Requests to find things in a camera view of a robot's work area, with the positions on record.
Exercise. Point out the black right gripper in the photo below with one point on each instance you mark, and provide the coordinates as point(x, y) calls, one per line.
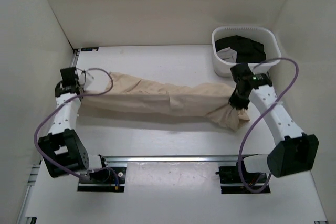
point(236, 104)

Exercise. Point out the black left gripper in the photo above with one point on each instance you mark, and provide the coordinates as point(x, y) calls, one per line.
point(81, 87)

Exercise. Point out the beige trousers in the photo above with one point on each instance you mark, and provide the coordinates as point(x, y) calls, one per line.
point(126, 93)

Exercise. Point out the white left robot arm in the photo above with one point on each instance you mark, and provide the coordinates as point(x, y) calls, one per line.
point(62, 144)

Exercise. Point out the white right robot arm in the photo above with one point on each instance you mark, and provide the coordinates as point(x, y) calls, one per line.
point(294, 151)

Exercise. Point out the black trousers in basket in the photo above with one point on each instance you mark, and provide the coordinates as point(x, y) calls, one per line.
point(238, 49)

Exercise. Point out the black label sticker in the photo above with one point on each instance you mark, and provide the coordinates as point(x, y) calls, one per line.
point(89, 49)

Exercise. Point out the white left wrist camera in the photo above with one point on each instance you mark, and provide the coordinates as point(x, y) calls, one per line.
point(85, 78)

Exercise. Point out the aluminium front rail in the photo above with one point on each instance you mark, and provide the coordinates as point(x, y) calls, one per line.
point(188, 158)

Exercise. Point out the aluminium rail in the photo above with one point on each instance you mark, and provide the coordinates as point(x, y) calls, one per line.
point(188, 158)
point(33, 175)

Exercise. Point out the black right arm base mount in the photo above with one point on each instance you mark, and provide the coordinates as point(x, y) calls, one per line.
point(231, 183)

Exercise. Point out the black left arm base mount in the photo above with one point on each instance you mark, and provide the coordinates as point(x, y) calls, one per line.
point(104, 181)

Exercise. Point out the aluminium left side rail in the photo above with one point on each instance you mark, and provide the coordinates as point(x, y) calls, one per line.
point(33, 175)

